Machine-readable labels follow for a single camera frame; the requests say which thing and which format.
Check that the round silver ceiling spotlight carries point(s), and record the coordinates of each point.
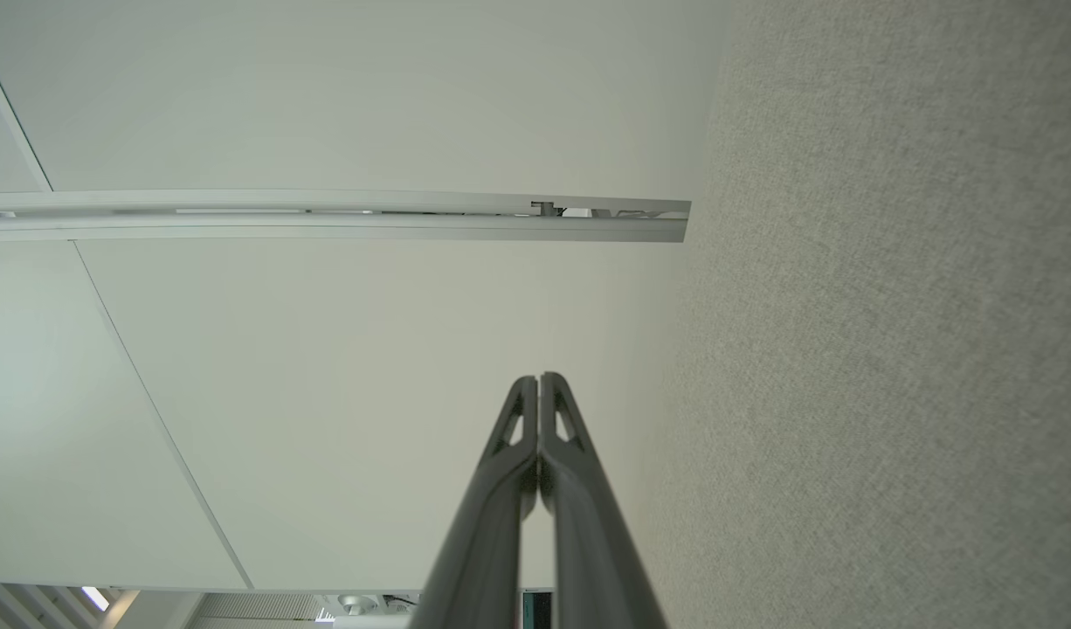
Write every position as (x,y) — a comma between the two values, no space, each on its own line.
(357,603)

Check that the grey fabric sofa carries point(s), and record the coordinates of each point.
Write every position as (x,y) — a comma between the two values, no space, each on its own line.
(894,349)

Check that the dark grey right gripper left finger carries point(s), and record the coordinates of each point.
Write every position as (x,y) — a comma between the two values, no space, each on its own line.
(487,542)

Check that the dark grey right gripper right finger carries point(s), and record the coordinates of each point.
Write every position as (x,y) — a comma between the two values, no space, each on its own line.
(592,542)

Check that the grey metal wall post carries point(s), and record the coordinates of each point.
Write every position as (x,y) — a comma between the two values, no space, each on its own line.
(326,226)

